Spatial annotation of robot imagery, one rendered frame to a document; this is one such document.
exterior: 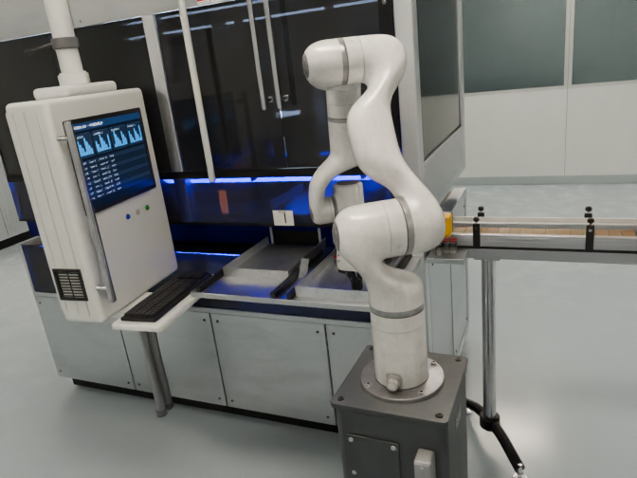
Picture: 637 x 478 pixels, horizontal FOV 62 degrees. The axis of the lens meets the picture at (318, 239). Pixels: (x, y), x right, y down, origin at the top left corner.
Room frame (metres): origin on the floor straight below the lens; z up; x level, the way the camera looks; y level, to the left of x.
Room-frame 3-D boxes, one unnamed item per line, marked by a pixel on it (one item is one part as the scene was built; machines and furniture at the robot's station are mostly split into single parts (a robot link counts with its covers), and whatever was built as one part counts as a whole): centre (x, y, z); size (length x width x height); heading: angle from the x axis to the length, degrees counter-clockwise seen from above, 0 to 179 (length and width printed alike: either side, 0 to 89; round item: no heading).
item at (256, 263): (1.88, 0.16, 0.90); 0.34 x 0.26 x 0.04; 155
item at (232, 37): (2.06, 0.30, 1.51); 0.47 x 0.01 x 0.59; 65
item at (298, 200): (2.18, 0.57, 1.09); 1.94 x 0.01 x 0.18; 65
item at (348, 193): (1.47, -0.09, 1.17); 0.09 x 0.08 x 0.13; 98
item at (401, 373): (1.06, -0.15, 0.95); 0.19 x 0.19 x 0.18
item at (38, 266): (2.18, 0.59, 0.73); 1.98 x 0.01 x 0.25; 65
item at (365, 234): (1.05, -0.12, 1.16); 0.19 x 0.12 x 0.24; 98
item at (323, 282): (1.64, -0.10, 0.90); 0.34 x 0.26 x 0.04; 155
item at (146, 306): (1.83, 0.57, 0.82); 0.40 x 0.14 x 0.02; 160
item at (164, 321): (1.85, 0.61, 0.79); 0.45 x 0.28 x 0.03; 160
